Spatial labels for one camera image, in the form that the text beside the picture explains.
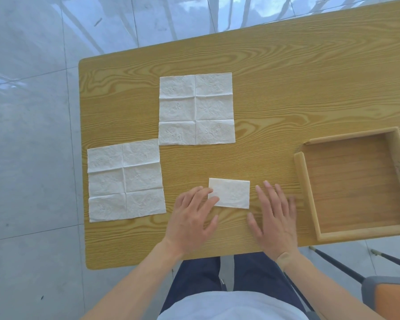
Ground white paper napkin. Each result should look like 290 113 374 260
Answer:
158 72 236 146
208 178 251 209
87 139 167 223

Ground wooden tray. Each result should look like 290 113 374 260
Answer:
293 127 400 244

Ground grey orange chair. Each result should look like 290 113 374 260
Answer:
308 245 400 320

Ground person's left hand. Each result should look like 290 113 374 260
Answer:
161 186 220 259

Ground person's left forearm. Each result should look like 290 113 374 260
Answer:
81 240 184 320

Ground person's right forearm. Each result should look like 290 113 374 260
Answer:
280 252 386 320

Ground beige adhesive bandage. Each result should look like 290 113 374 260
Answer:
275 251 296 272

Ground dark blue trousers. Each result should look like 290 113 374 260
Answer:
160 252 307 314

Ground person's right hand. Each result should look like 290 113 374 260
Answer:
247 180 300 262

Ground white shirt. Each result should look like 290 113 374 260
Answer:
156 291 309 320

